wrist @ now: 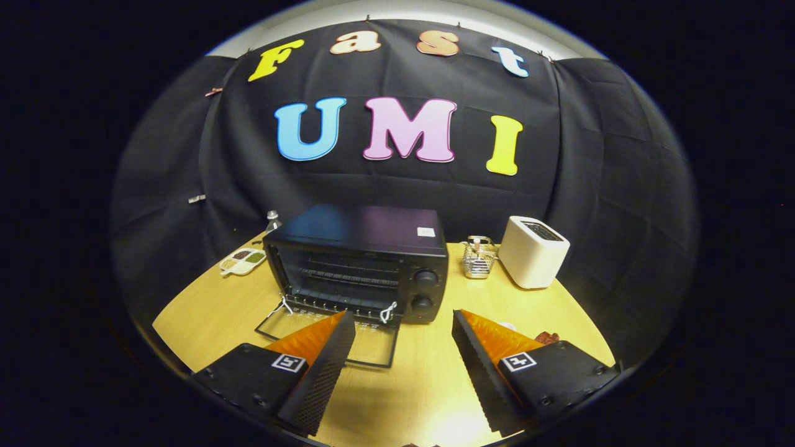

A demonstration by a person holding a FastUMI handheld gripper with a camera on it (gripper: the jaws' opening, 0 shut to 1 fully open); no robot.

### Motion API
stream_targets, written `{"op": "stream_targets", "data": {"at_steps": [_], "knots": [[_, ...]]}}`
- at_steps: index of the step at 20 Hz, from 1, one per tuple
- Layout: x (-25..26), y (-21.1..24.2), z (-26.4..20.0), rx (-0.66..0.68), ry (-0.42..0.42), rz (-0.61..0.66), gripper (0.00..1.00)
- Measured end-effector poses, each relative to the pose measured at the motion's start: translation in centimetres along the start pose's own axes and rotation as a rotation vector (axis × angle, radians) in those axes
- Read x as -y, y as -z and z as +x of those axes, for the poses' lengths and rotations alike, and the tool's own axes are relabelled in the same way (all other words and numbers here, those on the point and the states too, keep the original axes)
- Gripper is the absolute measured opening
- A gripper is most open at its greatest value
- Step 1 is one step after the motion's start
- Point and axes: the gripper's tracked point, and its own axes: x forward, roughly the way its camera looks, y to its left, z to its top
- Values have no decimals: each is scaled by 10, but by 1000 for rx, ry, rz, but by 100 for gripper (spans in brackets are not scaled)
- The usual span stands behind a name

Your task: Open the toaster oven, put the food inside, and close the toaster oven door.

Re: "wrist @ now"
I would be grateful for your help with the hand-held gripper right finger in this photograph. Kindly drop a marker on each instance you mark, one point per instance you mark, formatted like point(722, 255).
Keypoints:
point(481, 372)

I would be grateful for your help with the white toaster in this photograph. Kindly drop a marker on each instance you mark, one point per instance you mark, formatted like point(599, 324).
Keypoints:
point(531, 261)

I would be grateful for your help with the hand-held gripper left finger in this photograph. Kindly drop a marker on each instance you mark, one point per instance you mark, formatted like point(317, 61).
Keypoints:
point(323, 372)

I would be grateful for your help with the black toaster oven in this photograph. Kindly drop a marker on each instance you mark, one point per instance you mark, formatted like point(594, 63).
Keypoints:
point(360, 226)

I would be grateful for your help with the clear plastic bottle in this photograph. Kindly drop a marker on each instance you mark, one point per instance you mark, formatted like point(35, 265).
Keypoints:
point(272, 222)

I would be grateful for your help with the silver metal clip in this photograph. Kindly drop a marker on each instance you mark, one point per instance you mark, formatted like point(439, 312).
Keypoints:
point(197, 198)

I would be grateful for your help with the red meat piece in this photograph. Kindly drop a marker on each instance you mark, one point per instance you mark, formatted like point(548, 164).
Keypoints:
point(546, 338)

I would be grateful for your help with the white divided grain dish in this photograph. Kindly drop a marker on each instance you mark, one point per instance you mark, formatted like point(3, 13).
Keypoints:
point(242, 261)

